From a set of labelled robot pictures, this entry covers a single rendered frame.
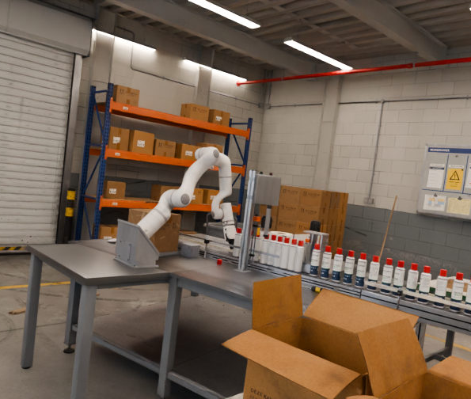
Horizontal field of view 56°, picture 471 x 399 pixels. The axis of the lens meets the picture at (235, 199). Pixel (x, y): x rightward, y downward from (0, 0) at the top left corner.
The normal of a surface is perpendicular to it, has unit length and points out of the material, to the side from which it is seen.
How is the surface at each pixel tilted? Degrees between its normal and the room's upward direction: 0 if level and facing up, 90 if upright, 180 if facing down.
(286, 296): 81
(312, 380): 15
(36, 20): 90
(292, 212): 90
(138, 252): 90
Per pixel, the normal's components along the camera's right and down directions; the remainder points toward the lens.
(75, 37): 0.68, 0.12
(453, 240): -0.73, -0.05
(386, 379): 0.67, -0.32
